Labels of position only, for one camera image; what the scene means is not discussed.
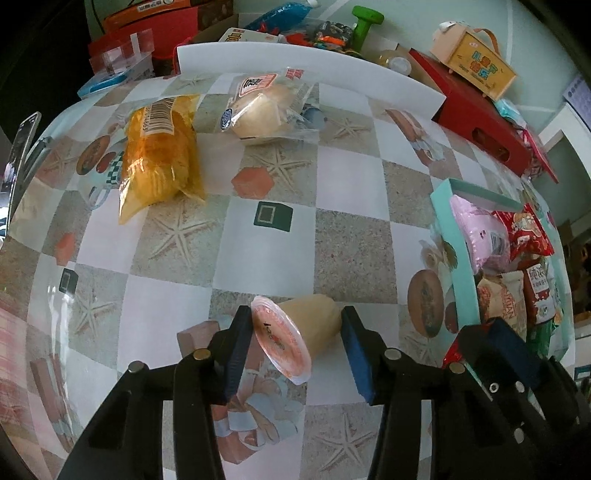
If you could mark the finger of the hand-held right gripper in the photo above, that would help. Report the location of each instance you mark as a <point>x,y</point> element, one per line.
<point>489,364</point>
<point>515,350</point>

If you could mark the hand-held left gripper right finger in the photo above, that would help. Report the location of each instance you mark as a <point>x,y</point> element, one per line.
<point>358,355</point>

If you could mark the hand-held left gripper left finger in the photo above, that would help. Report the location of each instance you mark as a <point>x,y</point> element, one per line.
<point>238,355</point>

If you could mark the red foil snack packet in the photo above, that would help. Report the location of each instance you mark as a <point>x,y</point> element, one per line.
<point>455,350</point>

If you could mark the dark green biscuit pack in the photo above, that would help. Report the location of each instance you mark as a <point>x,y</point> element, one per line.
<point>551,337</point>

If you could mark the tan bread roll bag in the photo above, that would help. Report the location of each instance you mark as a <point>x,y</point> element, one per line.
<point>501,300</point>

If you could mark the jelly cup with orange lid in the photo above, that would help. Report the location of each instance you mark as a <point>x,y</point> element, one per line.
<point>295,327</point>

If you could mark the red milk snack packet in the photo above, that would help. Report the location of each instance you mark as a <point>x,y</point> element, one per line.
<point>542,290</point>

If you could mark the teal cardboard box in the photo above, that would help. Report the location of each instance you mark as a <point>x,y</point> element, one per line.
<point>455,258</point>

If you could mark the red cartoon snack bag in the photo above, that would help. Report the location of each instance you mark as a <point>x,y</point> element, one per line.
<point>526,230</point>

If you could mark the pink snack bag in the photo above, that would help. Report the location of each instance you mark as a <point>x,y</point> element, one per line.
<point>478,230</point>

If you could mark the red patterned bag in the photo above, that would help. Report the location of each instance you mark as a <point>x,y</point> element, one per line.
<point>540,154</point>

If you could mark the yellow chips bag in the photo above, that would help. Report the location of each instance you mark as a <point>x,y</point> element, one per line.
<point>157,157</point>

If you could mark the white side table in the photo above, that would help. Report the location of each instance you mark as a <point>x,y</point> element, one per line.
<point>565,138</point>

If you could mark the light blue face mask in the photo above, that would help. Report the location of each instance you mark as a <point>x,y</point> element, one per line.
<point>510,113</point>

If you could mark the red gift box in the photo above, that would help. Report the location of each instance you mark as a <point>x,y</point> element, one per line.
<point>466,115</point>

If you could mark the bread bun in clear bag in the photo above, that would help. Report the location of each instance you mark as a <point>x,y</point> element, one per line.
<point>263,110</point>

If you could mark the purple perforated basket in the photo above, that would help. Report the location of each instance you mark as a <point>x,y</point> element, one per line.
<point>579,97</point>

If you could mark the grey phone stand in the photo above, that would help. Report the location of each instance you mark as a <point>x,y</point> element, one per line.
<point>37,157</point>

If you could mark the white board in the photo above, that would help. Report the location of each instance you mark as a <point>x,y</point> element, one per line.
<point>323,69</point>

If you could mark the tan handbag-shaped box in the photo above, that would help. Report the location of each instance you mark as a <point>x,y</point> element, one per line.
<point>480,62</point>

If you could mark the smartphone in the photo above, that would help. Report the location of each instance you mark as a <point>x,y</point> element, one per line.
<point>18,152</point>

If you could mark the blue and white box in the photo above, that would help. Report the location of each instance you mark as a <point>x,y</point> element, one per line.
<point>111,81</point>

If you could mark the white card box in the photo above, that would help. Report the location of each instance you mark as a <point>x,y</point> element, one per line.
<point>249,36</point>

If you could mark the colourful toy car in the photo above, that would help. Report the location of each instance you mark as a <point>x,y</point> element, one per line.
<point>332,33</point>

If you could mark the clear plastic box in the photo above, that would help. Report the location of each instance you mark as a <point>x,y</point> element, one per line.
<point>120,50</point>

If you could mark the large red box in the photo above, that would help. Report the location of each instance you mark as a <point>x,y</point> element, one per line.
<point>175,32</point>

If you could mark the green dumbbell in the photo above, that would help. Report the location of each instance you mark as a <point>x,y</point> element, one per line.
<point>364,25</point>

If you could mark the blue liquid bottle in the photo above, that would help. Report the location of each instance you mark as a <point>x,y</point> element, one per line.
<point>277,14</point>

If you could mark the orange flat box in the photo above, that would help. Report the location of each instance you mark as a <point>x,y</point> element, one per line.
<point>147,14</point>

